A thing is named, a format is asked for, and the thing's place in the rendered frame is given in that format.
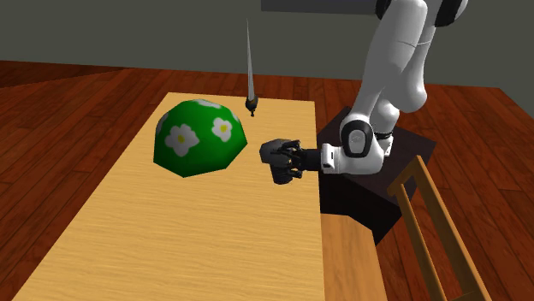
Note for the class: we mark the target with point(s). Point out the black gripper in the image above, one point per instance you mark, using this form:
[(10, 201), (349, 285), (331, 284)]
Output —
[(311, 160)]

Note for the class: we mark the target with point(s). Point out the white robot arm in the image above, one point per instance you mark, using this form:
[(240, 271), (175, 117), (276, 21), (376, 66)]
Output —
[(392, 75)]

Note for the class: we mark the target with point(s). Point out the green ball with white flowers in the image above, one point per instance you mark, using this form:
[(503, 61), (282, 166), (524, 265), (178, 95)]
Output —
[(196, 141)]

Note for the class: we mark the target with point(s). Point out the dark robot stand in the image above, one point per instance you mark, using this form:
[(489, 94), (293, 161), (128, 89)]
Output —
[(358, 196)]

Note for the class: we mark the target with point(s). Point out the light wooden table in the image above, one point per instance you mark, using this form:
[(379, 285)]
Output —
[(200, 233)]

